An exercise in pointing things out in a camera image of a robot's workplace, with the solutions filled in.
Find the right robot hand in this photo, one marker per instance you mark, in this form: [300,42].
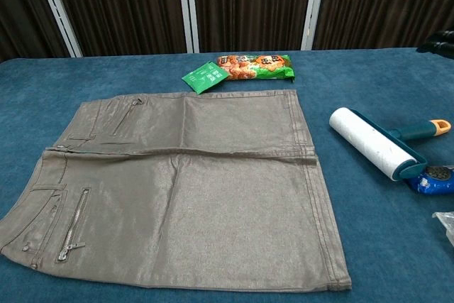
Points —
[441,43]

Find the brown zippered skirt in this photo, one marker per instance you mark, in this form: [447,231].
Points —
[159,193]

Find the dark curtain screen panel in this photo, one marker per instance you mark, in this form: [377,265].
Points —
[21,8]
[248,5]
[120,5]
[383,1]

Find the blue cookie packet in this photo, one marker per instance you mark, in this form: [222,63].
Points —
[434,182]

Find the clear bag with beige contents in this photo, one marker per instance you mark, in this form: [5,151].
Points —
[446,226]

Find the orange and green snack bag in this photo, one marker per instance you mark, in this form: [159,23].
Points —
[255,67]

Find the blue velvet table cover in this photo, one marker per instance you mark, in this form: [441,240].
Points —
[383,246]

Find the green sachet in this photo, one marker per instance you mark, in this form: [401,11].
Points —
[205,77]

